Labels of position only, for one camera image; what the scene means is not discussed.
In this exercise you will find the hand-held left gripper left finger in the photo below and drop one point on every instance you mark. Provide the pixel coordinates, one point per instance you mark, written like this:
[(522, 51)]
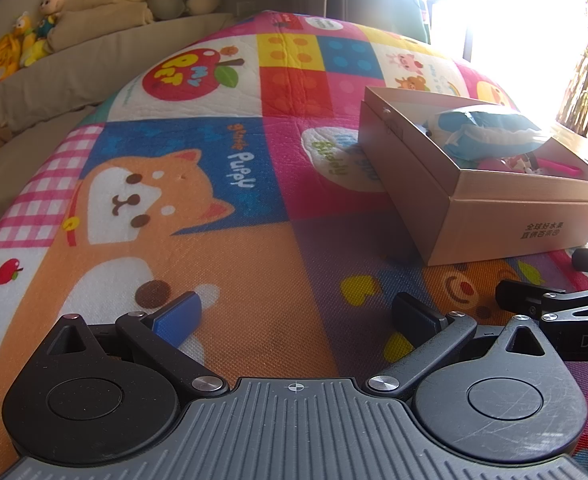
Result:
[(176, 316)]

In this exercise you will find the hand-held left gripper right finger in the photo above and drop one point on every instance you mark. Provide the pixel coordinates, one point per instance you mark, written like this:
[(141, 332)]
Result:
[(414, 316)]

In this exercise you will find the cardboard box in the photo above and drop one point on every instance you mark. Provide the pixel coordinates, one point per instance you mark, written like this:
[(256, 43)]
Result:
[(499, 220)]

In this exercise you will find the pink plastic basket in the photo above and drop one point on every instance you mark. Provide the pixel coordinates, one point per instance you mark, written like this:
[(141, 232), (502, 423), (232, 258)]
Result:
[(561, 166)]

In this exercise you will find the pink and green pig toy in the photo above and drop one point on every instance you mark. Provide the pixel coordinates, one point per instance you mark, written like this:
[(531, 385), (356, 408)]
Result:
[(491, 164)]

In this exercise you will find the blue and white wipes packet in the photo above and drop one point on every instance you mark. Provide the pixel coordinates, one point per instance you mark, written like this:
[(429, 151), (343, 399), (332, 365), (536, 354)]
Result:
[(484, 132)]

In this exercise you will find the colourful printed play mat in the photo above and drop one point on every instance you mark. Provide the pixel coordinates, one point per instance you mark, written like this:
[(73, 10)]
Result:
[(234, 240)]

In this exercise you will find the beige sofa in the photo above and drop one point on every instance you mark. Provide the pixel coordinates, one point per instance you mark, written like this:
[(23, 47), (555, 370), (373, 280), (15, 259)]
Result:
[(39, 110)]

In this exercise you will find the green chair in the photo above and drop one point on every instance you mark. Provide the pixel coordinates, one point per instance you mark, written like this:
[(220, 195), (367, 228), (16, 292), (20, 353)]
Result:
[(416, 20)]

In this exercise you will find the yellow plush toy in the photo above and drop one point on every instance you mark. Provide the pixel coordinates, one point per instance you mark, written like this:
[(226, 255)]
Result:
[(4, 55)]

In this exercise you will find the beige folded blanket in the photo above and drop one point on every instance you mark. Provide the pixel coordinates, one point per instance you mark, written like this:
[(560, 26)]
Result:
[(109, 5)]

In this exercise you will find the small cartoon doll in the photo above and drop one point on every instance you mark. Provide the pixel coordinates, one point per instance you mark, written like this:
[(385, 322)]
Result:
[(48, 12)]

